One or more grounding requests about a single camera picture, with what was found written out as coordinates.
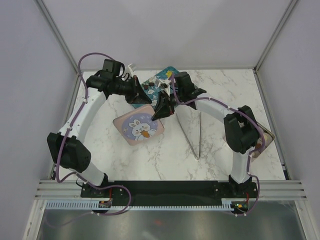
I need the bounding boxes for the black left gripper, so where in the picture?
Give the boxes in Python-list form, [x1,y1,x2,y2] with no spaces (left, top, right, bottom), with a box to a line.
[113,76,152,105]

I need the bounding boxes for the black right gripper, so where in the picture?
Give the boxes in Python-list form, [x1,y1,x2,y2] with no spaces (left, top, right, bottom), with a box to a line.
[150,89,184,122]

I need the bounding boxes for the metal tongs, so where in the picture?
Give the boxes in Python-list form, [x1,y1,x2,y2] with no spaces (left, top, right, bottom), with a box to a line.
[176,108,202,161]

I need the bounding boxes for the beige oval chocolate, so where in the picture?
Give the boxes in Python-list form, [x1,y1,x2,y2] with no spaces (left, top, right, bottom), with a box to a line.
[263,134,270,141]

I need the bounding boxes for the pink chocolate box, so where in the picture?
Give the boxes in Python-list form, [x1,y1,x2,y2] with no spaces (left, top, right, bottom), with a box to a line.
[223,134,267,163]

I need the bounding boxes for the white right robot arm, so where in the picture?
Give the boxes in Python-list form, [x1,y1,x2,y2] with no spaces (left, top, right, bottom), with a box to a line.
[152,71,265,198]

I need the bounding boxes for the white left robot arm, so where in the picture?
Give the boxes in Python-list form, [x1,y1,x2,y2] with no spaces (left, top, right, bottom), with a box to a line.
[47,57,152,197]

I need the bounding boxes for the teal floral tray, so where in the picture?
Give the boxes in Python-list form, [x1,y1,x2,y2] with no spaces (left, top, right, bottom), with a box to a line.
[131,65,198,110]

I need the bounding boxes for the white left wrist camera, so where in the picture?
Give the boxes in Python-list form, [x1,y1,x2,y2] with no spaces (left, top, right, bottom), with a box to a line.
[122,63,137,81]

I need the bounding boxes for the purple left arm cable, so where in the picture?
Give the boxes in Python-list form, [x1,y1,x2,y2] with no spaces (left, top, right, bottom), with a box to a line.
[54,51,126,185]

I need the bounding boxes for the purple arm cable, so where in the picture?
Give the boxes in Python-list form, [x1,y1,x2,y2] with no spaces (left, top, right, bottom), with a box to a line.
[168,73,272,201]
[54,51,126,185]

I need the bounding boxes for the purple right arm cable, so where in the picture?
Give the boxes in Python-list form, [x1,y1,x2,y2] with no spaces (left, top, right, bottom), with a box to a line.
[168,73,272,201]

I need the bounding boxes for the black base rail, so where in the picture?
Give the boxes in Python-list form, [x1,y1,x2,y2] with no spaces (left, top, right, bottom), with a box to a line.
[80,180,258,206]

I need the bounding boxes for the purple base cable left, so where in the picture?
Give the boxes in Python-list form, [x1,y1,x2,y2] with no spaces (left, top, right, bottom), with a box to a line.
[88,184,133,217]

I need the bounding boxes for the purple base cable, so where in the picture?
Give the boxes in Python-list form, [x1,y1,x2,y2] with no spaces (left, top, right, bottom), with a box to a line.
[88,184,133,217]
[233,174,262,217]

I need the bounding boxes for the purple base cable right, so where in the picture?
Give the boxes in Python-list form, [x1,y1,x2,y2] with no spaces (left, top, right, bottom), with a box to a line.
[233,174,262,217]

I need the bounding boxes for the aluminium frame post left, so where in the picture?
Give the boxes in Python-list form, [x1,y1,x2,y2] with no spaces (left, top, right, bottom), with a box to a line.
[34,0,79,74]

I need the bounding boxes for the aluminium frame post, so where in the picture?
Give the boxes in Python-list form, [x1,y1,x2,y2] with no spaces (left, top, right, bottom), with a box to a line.
[34,0,79,74]
[253,0,300,74]

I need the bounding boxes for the aluminium frame post right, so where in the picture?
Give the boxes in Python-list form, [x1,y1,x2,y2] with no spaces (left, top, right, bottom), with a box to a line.
[253,0,300,74]

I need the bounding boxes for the white slotted cable duct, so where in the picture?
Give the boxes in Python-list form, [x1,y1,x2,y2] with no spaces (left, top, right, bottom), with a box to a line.
[45,199,249,211]

